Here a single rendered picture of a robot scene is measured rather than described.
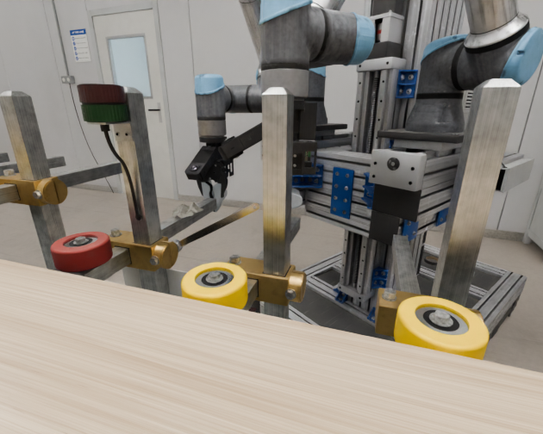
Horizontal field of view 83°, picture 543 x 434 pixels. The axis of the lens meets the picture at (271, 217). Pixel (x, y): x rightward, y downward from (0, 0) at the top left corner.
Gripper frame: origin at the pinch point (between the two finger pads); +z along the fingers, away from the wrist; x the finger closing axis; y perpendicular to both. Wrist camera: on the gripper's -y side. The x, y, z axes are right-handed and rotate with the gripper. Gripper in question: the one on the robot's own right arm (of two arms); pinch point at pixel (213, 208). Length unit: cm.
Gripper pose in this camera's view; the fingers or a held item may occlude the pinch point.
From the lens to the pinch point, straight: 89.6
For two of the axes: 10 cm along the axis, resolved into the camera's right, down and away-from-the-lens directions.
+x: -9.5, -1.0, 2.9
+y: 3.1, -3.2, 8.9
